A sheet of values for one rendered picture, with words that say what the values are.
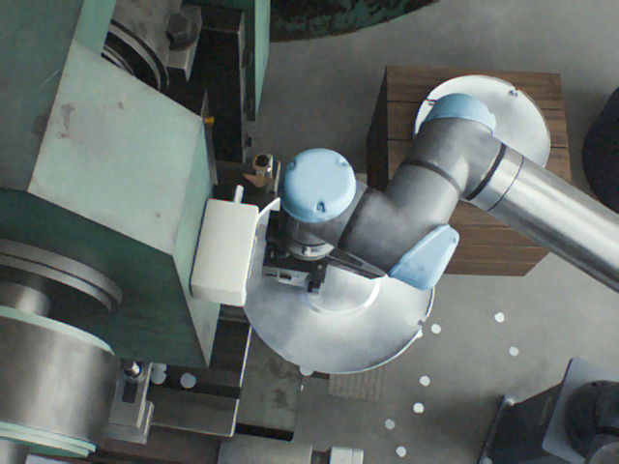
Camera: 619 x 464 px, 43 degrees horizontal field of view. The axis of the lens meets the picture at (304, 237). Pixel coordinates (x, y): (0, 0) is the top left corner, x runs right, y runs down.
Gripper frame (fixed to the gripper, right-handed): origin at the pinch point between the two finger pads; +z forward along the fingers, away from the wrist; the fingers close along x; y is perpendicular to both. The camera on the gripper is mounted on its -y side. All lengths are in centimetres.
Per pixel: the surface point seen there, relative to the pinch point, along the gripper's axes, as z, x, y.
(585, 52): 81, -104, -68
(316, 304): 1.2, 3.2, -0.8
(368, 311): 2.2, 2.8, -8.4
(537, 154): 42, -48, -44
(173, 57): -57, 2, 14
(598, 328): 80, -24, -73
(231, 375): 9.7, 13.8, 9.9
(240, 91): -36.3, -7.7, 11.5
